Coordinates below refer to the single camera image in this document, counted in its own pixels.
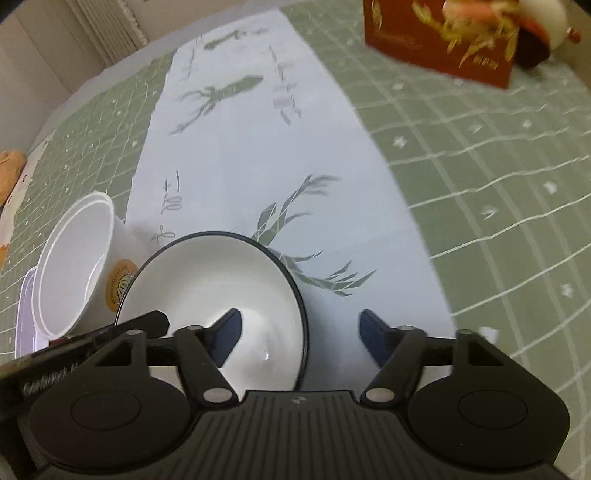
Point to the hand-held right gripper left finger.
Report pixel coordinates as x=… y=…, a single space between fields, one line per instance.
x=228 y=330

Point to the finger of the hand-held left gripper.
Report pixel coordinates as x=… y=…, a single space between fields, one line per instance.
x=150 y=323

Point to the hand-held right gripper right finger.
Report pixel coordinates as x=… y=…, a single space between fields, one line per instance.
x=371 y=330

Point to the white ceramic bowl dark rim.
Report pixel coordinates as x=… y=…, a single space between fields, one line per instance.
x=207 y=277

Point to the white plastic bowl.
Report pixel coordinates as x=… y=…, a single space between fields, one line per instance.
x=69 y=267

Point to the white deer print runner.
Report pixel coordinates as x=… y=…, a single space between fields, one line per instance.
x=258 y=161

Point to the orange cloth bundle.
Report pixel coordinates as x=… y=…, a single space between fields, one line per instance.
x=10 y=173

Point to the green checked tablecloth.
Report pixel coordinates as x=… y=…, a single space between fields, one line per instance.
x=485 y=161

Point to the red printed box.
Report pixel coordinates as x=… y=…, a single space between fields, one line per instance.
x=415 y=37

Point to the white plush toy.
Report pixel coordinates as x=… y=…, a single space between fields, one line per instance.
x=545 y=14

